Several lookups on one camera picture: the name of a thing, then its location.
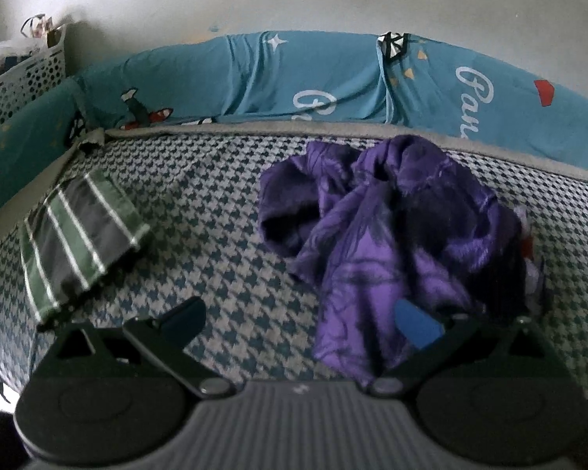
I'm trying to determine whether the teal printed bed bumper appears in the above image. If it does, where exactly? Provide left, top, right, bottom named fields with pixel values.
left=73, top=31, right=588, bottom=172

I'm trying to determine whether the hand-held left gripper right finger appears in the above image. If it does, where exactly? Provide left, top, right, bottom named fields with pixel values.
left=367, top=298, right=552, bottom=400

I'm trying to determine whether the white perforated plastic basket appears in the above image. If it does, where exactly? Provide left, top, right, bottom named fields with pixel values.
left=0, top=22, right=69, bottom=130

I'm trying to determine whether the houndstooth bed mat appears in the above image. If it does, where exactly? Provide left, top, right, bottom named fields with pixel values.
left=0, top=122, right=588, bottom=402

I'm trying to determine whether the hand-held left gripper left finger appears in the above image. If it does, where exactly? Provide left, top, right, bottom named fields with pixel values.
left=44, top=296, right=233, bottom=400

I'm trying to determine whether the green striped folded garment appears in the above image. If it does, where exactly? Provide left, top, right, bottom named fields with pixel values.
left=20, top=169, right=151, bottom=329

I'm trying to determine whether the dark teal side bumper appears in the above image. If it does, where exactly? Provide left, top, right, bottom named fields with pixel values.
left=0, top=78, right=86, bottom=226

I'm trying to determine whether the purple patterned shirt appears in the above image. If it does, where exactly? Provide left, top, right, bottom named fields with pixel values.
left=257, top=134, right=550, bottom=387

